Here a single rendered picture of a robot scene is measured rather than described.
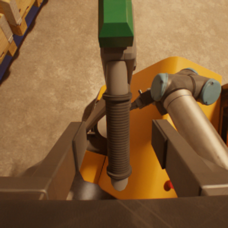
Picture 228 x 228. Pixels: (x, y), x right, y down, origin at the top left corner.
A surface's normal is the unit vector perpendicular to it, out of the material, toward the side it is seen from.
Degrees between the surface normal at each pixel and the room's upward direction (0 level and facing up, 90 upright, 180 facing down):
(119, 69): 24
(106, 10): 16
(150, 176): 45
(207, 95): 36
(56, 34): 0
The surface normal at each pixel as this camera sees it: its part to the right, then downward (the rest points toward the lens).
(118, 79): 0.26, 0.26
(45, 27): 0.25, -0.21
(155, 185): 0.03, -0.28
